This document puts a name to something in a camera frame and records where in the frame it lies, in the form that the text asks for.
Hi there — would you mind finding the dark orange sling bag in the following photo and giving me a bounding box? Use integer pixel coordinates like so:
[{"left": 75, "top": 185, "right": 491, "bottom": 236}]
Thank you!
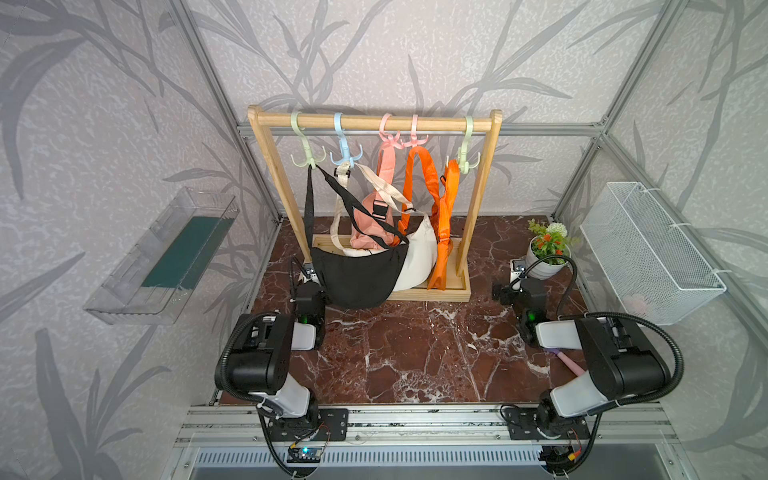
[{"left": 392, "top": 145, "right": 443, "bottom": 247}]

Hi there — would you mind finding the blue hook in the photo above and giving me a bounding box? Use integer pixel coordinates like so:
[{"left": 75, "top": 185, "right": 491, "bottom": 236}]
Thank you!
[{"left": 330, "top": 112, "right": 363, "bottom": 167}]

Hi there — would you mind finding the white wire basket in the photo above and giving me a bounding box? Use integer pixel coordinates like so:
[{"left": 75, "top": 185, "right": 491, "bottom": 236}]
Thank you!
[{"left": 580, "top": 182, "right": 727, "bottom": 326}]

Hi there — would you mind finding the right green hook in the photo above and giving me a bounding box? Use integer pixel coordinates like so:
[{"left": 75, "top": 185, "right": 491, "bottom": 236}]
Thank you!
[{"left": 456, "top": 116, "right": 481, "bottom": 174}]

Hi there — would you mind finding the wooden hanging rack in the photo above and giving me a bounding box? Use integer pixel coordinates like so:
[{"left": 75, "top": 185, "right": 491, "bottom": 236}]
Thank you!
[{"left": 248, "top": 105, "right": 503, "bottom": 302}]

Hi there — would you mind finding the green hook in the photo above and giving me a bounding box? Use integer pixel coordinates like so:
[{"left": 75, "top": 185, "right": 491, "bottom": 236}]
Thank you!
[
  {"left": 290, "top": 110, "right": 327, "bottom": 168},
  {"left": 456, "top": 116, "right": 481, "bottom": 174}
]

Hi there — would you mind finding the pink hook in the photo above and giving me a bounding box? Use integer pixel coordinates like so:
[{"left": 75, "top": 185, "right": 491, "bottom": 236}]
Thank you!
[
  {"left": 378, "top": 113, "right": 404, "bottom": 149},
  {"left": 402, "top": 114, "right": 429, "bottom": 148}
]

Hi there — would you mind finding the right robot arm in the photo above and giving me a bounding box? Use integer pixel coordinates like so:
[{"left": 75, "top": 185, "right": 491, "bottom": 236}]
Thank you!
[{"left": 491, "top": 276, "right": 685, "bottom": 440}]

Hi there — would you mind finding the black sling bag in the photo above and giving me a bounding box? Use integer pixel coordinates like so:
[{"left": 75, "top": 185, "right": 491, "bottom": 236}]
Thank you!
[{"left": 311, "top": 172, "right": 409, "bottom": 309}]

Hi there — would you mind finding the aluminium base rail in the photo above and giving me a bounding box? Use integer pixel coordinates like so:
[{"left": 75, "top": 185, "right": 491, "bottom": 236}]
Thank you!
[{"left": 162, "top": 403, "right": 697, "bottom": 479}]

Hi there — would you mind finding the clear plastic wall shelf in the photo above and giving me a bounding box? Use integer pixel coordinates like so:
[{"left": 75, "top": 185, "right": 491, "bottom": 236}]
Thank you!
[{"left": 84, "top": 187, "right": 239, "bottom": 325}]

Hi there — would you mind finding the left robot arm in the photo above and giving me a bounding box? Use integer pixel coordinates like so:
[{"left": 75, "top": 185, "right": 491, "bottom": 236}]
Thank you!
[{"left": 214, "top": 259, "right": 327, "bottom": 440}]

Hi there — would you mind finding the potted flower plant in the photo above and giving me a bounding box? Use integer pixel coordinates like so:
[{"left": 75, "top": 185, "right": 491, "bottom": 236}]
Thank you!
[{"left": 526, "top": 220, "right": 571, "bottom": 280}]

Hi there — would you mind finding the purple pink brush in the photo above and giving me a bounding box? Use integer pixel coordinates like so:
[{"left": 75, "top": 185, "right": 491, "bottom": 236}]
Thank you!
[{"left": 555, "top": 351, "right": 586, "bottom": 377}]

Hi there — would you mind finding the left pink hook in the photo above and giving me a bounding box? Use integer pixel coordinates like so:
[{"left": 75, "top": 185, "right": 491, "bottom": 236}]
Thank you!
[{"left": 378, "top": 113, "right": 404, "bottom": 149}]

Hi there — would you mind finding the left green hook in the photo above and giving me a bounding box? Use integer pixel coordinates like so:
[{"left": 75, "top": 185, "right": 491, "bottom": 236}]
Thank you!
[{"left": 290, "top": 110, "right": 327, "bottom": 168}]

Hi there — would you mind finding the pink sling bag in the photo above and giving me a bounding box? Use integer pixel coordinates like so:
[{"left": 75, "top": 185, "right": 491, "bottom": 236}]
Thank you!
[{"left": 350, "top": 142, "right": 399, "bottom": 250}]

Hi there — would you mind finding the cream white sling bag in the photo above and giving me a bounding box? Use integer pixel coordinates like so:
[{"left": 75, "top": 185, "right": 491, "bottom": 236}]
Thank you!
[{"left": 330, "top": 164, "right": 437, "bottom": 292}]

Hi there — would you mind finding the right pink hook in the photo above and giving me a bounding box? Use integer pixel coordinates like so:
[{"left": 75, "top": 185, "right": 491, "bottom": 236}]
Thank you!
[{"left": 402, "top": 114, "right": 429, "bottom": 148}]

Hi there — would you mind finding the light orange sling bag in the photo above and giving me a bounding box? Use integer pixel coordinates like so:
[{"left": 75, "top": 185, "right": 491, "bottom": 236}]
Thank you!
[{"left": 428, "top": 159, "right": 461, "bottom": 290}]

